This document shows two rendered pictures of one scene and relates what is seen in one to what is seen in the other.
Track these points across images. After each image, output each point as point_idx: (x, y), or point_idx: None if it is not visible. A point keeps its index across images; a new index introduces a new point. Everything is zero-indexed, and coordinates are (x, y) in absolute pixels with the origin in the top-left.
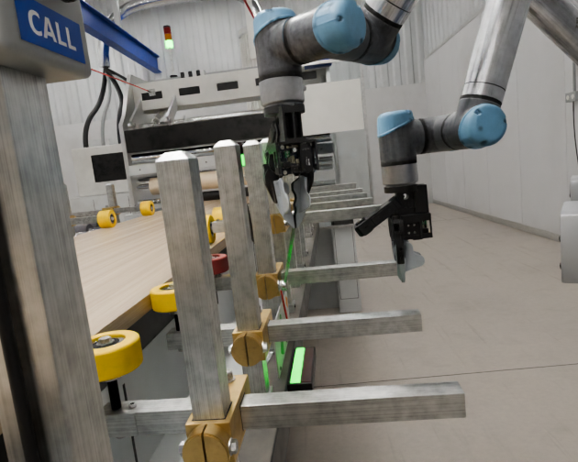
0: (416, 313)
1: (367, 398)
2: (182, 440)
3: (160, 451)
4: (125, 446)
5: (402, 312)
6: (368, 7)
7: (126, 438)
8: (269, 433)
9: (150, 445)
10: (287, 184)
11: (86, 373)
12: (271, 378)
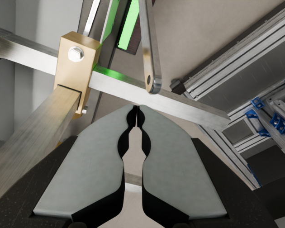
0: (219, 130)
1: (126, 190)
2: (33, 19)
3: (19, 27)
4: None
5: (214, 121)
6: None
7: None
8: (92, 103)
9: (10, 31)
10: (117, 210)
11: None
12: (103, 26)
